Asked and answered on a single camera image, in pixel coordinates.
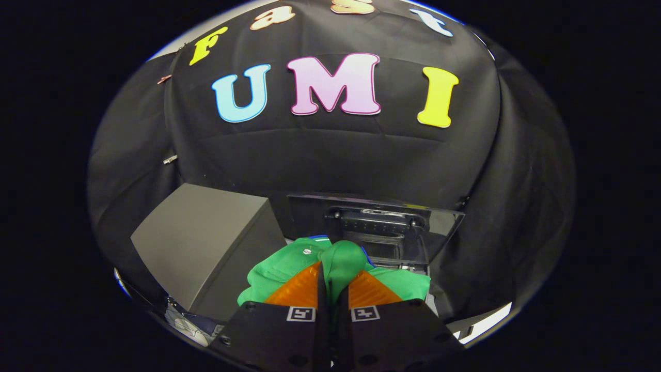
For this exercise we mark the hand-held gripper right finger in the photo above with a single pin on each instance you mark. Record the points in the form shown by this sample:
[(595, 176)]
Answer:
[(392, 336)]

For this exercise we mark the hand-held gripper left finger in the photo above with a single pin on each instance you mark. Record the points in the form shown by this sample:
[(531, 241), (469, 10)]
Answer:
[(279, 336)]

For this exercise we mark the green polo shirt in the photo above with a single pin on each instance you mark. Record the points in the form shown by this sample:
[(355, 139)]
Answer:
[(341, 263)]

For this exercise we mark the dark transparent washing machine lid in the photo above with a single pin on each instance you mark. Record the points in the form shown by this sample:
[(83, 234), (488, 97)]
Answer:
[(382, 222)]

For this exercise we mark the grey box cabinet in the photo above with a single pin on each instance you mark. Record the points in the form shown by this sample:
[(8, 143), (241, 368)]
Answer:
[(206, 243)]

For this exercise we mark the black backdrop cloth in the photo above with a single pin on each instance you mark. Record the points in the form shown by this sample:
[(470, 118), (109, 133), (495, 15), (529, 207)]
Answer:
[(335, 155)]

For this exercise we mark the silver cloth clip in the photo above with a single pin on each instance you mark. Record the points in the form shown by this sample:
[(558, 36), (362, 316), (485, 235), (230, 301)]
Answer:
[(170, 159)]

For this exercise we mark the copper cloth clip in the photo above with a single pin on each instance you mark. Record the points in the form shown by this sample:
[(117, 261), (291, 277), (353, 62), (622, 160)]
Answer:
[(164, 79)]

